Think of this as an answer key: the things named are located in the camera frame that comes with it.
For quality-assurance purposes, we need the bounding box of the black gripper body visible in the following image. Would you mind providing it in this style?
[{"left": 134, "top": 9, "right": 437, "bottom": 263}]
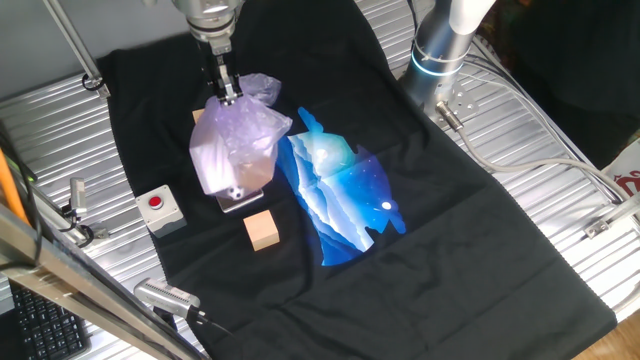
[{"left": 202, "top": 47, "right": 236, "bottom": 85}]

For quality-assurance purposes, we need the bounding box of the translucent purple plastic bag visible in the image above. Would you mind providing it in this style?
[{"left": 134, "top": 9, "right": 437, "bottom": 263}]
[{"left": 188, "top": 73, "right": 294, "bottom": 197}]

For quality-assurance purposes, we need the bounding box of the white box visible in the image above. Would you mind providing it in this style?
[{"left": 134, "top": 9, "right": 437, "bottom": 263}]
[{"left": 191, "top": 137, "right": 236, "bottom": 196}]

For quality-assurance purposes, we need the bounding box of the wooden block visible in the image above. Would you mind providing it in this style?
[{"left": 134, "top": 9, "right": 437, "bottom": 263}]
[{"left": 234, "top": 162, "right": 274, "bottom": 192}]

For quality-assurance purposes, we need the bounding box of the white bag with red print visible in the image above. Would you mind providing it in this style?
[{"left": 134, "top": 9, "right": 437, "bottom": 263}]
[{"left": 602, "top": 134, "right": 640, "bottom": 200}]

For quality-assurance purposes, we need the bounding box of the silver metal plate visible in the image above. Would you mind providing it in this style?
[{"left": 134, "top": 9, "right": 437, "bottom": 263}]
[{"left": 215, "top": 187, "right": 265, "bottom": 214}]

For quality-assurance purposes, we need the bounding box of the grey box with red button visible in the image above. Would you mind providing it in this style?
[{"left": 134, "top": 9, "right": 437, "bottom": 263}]
[{"left": 135, "top": 184, "right": 188, "bottom": 239}]

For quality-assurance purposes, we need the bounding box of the thin metal pole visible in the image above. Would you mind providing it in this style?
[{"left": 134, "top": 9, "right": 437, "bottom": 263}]
[{"left": 42, "top": 0, "right": 112, "bottom": 100}]

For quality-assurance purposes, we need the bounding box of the orange rod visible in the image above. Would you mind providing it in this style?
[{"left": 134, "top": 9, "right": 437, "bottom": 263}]
[{"left": 0, "top": 147, "right": 31, "bottom": 226}]

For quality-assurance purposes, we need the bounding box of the black cloth with blue print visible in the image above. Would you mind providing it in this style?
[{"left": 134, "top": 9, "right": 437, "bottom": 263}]
[{"left": 97, "top": 0, "right": 619, "bottom": 360}]

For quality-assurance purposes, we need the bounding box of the black keyboard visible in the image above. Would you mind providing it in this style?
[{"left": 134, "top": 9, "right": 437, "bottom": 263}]
[{"left": 9, "top": 282, "right": 92, "bottom": 360}]

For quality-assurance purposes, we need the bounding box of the small grey camera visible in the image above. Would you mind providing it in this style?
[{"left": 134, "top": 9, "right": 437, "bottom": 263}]
[{"left": 68, "top": 177, "right": 89, "bottom": 217}]

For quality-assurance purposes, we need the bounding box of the metal camera mount rail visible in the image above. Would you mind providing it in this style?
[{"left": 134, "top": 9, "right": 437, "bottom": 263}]
[{"left": 19, "top": 184, "right": 109, "bottom": 246}]

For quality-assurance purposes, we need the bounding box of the silver ribbed camera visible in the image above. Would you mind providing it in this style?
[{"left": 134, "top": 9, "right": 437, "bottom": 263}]
[{"left": 133, "top": 278, "right": 202, "bottom": 321}]

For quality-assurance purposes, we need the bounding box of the black hanging cable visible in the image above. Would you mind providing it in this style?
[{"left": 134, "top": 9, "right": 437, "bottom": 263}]
[{"left": 0, "top": 122, "right": 44, "bottom": 274}]

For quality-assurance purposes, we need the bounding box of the black camera cable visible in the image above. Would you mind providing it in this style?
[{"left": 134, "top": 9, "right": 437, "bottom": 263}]
[{"left": 189, "top": 308, "right": 234, "bottom": 335}]

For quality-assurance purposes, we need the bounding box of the aluminium frame beam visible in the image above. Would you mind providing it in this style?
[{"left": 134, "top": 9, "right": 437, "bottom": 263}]
[{"left": 0, "top": 202, "right": 206, "bottom": 360}]

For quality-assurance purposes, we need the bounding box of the thin white cable bundle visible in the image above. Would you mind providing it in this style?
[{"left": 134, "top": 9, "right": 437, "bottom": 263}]
[{"left": 462, "top": 34, "right": 640, "bottom": 201}]

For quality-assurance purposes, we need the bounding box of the thick grey base cable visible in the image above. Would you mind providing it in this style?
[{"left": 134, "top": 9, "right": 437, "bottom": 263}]
[{"left": 434, "top": 99, "right": 631, "bottom": 204}]

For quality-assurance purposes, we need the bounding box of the metal angle bracket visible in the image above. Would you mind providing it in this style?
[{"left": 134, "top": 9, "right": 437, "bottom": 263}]
[{"left": 583, "top": 192, "right": 640, "bottom": 240}]

